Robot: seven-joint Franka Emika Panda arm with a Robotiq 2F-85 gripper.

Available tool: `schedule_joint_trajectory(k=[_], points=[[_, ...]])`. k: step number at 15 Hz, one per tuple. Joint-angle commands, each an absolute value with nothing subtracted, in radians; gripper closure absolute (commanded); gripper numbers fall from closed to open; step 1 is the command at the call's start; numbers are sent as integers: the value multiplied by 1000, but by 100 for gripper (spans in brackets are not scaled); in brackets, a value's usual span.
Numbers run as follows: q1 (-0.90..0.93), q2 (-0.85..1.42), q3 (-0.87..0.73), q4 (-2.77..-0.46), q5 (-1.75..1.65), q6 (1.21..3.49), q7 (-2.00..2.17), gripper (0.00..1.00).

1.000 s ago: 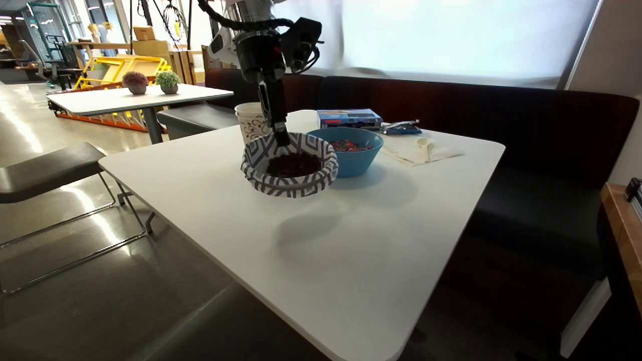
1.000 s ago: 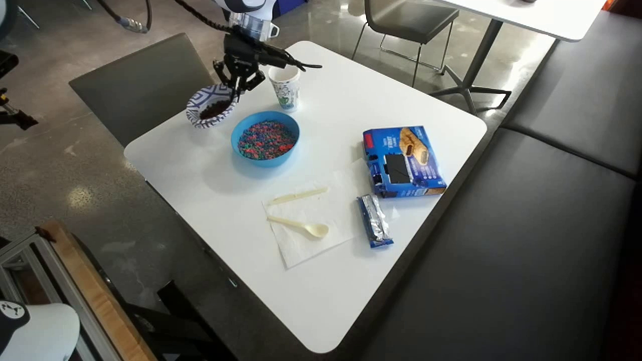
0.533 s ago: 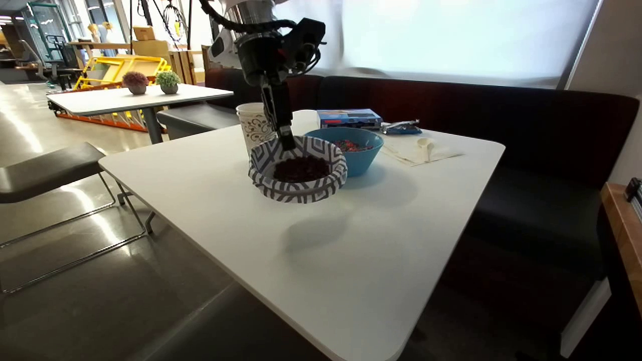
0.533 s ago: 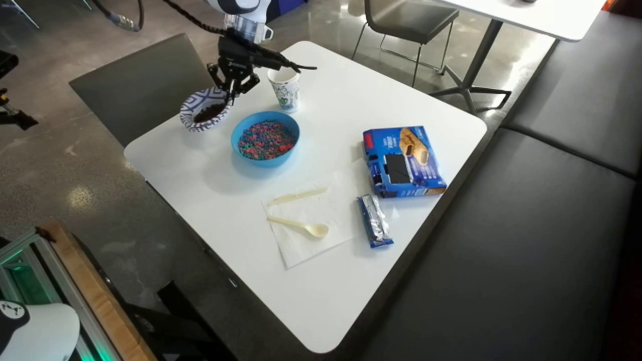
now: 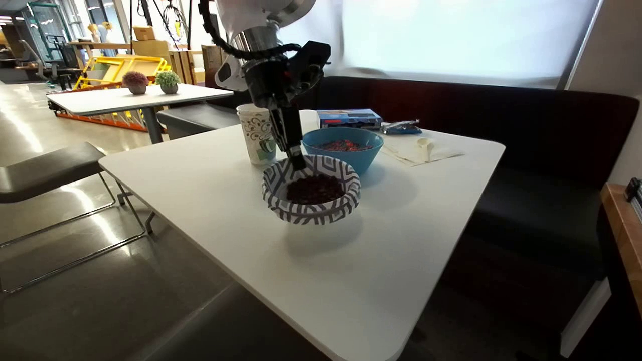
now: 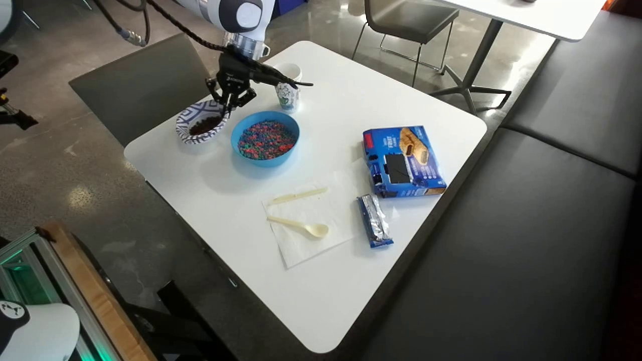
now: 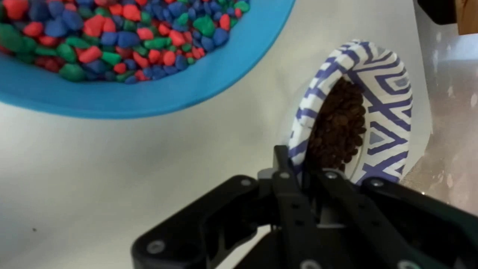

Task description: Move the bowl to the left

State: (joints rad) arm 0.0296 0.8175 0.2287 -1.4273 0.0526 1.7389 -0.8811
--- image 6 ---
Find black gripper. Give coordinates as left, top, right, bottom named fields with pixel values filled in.
left=207, top=43, right=266, bottom=120

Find small patterned paper bowl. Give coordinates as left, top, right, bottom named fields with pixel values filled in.
left=175, top=97, right=233, bottom=148

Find blue plastic bowl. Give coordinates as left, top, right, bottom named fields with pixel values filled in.
left=228, top=109, right=302, bottom=169

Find brown snack pieces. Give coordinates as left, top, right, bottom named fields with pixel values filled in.
left=189, top=117, right=224, bottom=138

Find colourful candies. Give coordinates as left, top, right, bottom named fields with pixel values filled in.
left=237, top=120, right=297, bottom=161

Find patterned white paper cup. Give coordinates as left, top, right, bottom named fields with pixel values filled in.
left=275, top=60, right=302, bottom=110

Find cream plastic knife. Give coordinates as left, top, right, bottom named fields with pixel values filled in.
left=268, top=186, right=329, bottom=206

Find cream plastic spoon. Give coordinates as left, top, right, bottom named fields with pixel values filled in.
left=265, top=212, right=330, bottom=241

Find white paper napkin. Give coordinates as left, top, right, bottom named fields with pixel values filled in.
left=261, top=186, right=356, bottom=271

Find blue cookie box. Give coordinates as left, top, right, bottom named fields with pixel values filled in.
left=361, top=124, right=450, bottom=201

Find small blue cookie pack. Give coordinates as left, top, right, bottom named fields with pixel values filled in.
left=356, top=192, right=394, bottom=250

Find black chair with metal legs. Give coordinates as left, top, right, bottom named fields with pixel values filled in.
left=348, top=0, right=464, bottom=87

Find black stand base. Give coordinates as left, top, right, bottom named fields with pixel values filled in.
left=122, top=279, right=237, bottom=361

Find wooden board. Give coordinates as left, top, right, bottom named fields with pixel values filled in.
left=35, top=218, right=160, bottom=361

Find white cap with black print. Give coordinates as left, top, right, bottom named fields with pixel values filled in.
left=0, top=299, right=83, bottom=361

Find white side table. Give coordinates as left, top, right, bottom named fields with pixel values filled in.
left=433, top=0, right=608, bottom=114

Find black upholstered bench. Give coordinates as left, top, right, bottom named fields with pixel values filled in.
left=359, top=0, right=642, bottom=361

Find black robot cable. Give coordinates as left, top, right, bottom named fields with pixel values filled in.
left=91, top=0, right=230, bottom=54

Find black clamp mount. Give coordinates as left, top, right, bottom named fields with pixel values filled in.
left=0, top=48, right=39, bottom=132

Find grey metal frame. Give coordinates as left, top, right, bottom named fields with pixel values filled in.
left=0, top=229, right=122, bottom=361

